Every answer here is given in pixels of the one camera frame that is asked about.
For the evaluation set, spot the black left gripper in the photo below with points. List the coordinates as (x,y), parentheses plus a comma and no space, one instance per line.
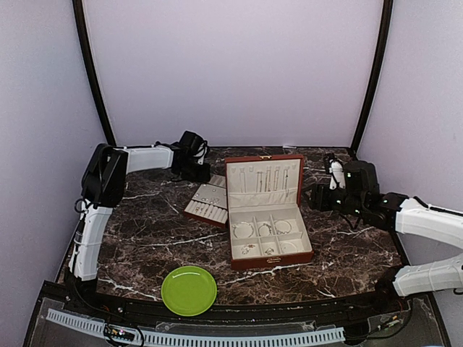
(202,178)

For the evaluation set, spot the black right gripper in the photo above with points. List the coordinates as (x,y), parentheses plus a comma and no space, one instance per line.
(320,194)

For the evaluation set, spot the jewelry tray brown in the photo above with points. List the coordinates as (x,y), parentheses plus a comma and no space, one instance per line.
(209,203)

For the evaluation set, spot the brown jewelry box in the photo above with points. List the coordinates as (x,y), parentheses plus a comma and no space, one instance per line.
(265,221)

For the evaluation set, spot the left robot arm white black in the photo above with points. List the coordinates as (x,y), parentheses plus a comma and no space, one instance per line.
(104,183)

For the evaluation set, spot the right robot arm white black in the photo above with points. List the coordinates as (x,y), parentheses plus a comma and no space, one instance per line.
(354,191)

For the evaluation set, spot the green plate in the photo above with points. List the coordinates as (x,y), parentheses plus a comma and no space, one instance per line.
(189,291)

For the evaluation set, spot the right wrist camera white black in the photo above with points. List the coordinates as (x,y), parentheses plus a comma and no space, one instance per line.
(334,168)

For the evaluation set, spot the white slotted cable duct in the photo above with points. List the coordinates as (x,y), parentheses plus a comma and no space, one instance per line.
(192,335)

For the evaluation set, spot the left black frame post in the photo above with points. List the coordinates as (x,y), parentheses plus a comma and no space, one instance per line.
(85,47)

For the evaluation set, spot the black frame post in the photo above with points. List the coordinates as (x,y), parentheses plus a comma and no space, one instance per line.
(85,47)
(380,49)

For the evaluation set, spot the right black frame post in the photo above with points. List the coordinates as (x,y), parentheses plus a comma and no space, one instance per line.
(380,49)

